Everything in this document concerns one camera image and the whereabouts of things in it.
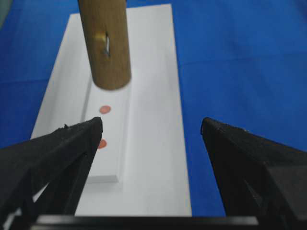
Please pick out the white foam board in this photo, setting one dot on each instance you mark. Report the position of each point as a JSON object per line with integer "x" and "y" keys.
{"x": 155, "y": 177}

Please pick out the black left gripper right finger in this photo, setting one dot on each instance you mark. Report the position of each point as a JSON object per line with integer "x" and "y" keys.
{"x": 262, "y": 183}

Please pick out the blue table mat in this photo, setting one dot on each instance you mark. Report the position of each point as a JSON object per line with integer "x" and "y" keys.
{"x": 242, "y": 62}

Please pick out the wooden mallet hammer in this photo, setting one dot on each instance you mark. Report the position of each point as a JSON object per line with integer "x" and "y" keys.
{"x": 106, "y": 35}

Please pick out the raised white foam strip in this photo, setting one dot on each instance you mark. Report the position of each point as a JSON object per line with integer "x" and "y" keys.
{"x": 112, "y": 106}

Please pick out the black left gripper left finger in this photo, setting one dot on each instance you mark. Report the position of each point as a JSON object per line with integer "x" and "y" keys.
{"x": 44, "y": 177}

